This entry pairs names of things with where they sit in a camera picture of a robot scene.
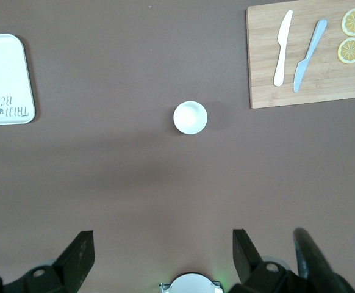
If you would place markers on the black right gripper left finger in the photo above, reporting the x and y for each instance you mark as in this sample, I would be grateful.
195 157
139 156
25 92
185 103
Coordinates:
70 268

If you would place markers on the white plastic knife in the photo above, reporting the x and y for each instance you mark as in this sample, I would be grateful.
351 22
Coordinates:
282 45

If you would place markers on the white paper cup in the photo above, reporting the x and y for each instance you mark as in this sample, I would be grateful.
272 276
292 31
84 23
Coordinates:
190 117

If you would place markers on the yellow lemon slice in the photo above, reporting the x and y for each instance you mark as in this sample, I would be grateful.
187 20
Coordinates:
350 50
354 21

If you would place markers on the wooden cutting board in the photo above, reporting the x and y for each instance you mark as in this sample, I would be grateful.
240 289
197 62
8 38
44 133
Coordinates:
327 79

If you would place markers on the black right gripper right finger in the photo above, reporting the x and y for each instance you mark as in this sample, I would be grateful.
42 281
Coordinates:
256 274

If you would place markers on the cream bear print tray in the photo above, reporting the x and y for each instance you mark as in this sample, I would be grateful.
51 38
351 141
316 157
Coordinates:
3 79

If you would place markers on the grey plastic knife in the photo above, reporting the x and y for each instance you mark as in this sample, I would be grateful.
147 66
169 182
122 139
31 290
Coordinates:
310 53

